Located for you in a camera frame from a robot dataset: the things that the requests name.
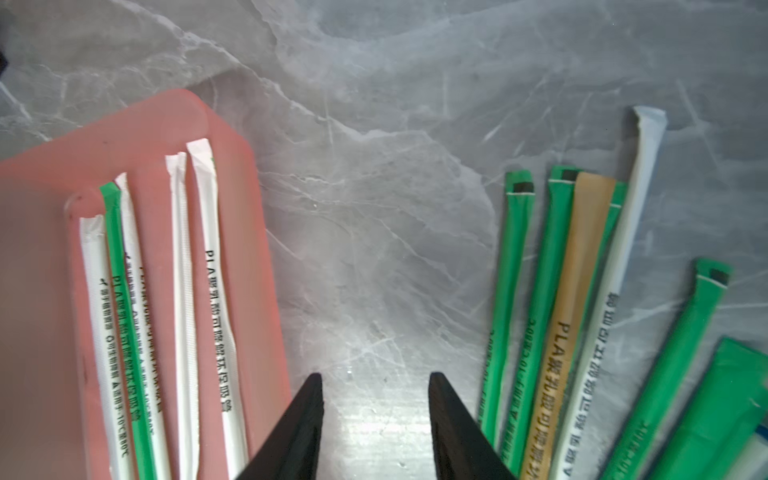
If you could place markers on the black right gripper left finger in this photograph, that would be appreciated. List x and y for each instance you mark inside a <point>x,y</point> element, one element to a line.
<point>291,451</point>

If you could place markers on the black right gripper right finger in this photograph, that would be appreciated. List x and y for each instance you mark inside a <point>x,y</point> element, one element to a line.
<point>460,449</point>

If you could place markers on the white PLA printed straw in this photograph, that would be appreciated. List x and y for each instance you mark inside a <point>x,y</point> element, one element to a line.
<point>233,419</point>

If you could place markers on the plain white straw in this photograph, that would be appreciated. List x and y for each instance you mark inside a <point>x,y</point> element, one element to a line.
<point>186,364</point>

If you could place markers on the green PLA printed straw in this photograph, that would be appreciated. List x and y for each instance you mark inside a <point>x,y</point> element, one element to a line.
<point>128,340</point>

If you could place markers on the pink translucent storage box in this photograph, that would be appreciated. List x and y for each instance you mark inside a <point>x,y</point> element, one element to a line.
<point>51,418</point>

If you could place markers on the green wrapped straw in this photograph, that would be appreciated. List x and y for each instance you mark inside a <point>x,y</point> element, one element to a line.
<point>560,187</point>
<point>711,280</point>
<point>724,412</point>
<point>519,195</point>

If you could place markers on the tan PLA wrapped straw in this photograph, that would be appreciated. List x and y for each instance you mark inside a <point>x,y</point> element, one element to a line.
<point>591,205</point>

